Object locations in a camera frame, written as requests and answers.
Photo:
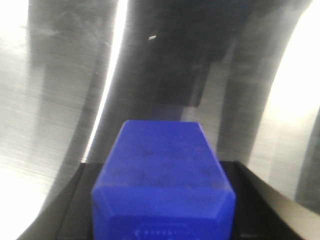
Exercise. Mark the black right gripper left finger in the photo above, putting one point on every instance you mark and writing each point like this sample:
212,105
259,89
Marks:
69,215

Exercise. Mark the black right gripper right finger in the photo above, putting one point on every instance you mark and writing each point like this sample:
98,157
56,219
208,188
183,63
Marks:
263,213

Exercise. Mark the blue bottle with cap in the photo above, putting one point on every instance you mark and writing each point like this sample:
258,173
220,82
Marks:
162,181

